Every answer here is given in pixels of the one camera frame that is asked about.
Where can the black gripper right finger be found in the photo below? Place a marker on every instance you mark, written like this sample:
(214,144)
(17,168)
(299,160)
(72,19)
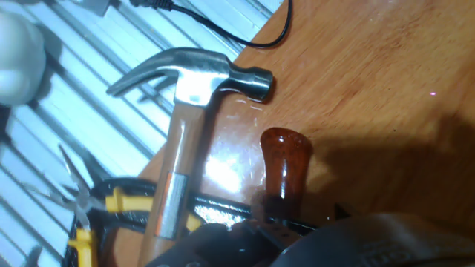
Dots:
(371,241)

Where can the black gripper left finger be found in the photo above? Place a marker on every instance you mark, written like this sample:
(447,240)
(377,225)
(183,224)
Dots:
(215,246)

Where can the metal lever with brown knob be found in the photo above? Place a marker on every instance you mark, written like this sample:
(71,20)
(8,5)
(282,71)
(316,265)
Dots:
(285,163)

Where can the black base lever press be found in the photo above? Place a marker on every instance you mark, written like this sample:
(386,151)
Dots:
(237,209)

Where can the large wooden board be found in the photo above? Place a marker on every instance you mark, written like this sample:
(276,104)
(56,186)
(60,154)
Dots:
(371,74)

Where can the white rounded object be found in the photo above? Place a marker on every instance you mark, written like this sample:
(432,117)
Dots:
(18,55)

